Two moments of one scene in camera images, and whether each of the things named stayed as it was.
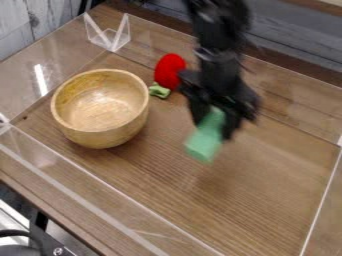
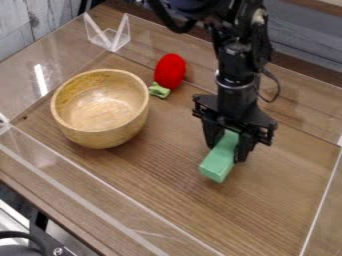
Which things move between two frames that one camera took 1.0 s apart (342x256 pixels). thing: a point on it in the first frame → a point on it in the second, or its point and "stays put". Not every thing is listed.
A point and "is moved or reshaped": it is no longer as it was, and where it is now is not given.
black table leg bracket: [42, 243] stays put
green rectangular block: [205, 141] is moved or reshaped
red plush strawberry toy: [166, 74] stays put
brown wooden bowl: [101, 106] stays put
